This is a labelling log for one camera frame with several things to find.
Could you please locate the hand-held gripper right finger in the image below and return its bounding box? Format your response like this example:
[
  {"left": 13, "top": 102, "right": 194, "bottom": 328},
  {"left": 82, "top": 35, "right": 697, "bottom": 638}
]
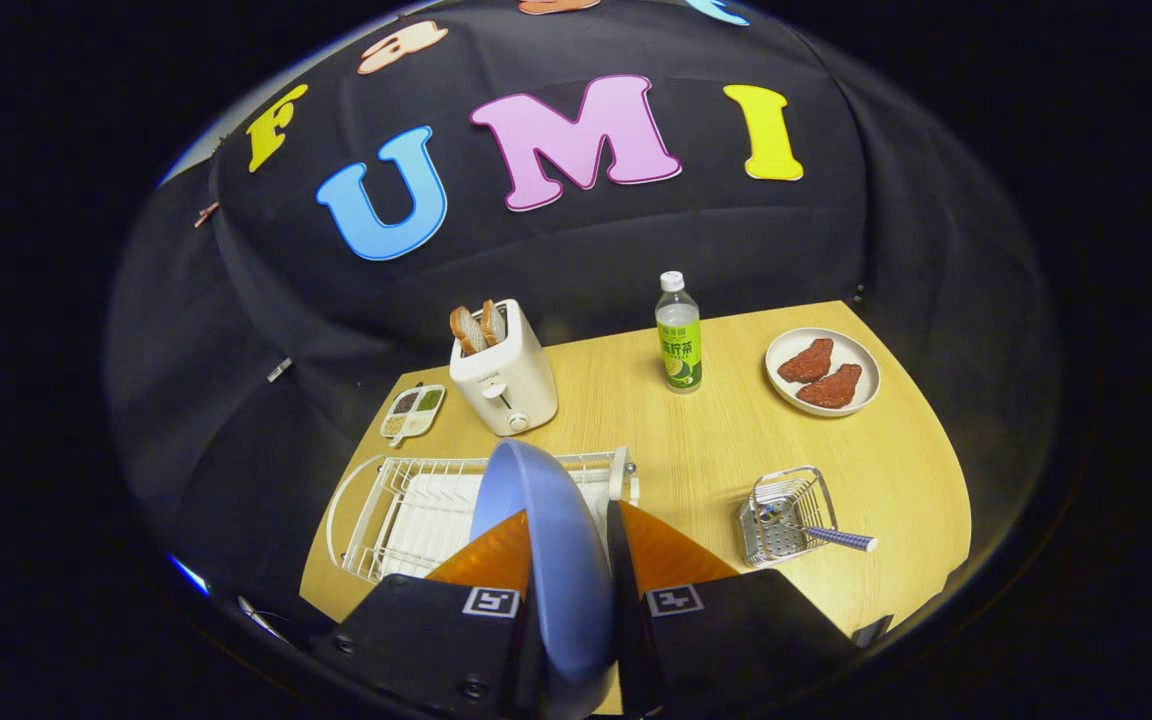
[{"left": 604, "top": 499, "right": 862, "bottom": 720}]

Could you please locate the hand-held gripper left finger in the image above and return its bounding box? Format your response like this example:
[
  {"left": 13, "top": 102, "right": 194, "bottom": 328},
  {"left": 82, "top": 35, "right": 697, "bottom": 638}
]
[{"left": 308, "top": 508, "right": 547, "bottom": 720}]

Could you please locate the blue plate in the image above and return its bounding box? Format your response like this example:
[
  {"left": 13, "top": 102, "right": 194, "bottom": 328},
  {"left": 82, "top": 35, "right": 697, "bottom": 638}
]
[{"left": 469, "top": 438, "right": 619, "bottom": 720}]

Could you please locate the white wire dish rack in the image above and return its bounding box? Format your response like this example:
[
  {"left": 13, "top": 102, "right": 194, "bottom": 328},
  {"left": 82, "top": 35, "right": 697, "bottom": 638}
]
[{"left": 326, "top": 446, "right": 640, "bottom": 586}]

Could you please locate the silver wire basket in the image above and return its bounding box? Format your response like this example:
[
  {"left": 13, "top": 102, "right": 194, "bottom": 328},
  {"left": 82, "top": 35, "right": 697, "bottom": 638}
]
[{"left": 738, "top": 466, "right": 839, "bottom": 569}]

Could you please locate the metal spoon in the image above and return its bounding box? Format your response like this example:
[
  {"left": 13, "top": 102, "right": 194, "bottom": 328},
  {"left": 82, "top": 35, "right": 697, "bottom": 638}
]
[{"left": 756, "top": 505, "right": 878, "bottom": 553}]

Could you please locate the white plate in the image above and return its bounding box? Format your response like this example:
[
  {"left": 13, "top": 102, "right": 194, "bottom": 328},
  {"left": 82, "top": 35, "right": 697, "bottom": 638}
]
[{"left": 764, "top": 327, "right": 882, "bottom": 417}]

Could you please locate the white compartment seasoning tray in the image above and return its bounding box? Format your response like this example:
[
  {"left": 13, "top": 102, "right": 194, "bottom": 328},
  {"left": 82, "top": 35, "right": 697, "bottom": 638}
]
[{"left": 380, "top": 384, "right": 447, "bottom": 447}]

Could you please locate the white toaster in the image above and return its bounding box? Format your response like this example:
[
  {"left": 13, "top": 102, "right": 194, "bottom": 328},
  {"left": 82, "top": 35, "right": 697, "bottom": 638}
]
[{"left": 449, "top": 298, "right": 559, "bottom": 437}]

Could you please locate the green label drink bottle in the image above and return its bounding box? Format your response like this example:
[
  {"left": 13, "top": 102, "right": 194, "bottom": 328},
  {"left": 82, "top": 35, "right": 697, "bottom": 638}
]
[{"left": 655, "top": 271, "right": 704, "bottom": 394}]

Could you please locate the red meat piece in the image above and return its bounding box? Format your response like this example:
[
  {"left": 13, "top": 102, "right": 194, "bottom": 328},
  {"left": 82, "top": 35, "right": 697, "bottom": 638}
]
[
  {"left": 777, "top": 338, "right": 835, "bottom": 384},
  {"left": 797, "top": 363, "right": 863, "bottom": 409}
]

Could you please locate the black backdrop cloth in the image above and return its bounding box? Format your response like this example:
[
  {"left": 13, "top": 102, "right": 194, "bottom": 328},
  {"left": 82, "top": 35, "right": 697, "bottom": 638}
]
[{"left": 104, "top": 0, "right": 1062, "bottom": 641}]

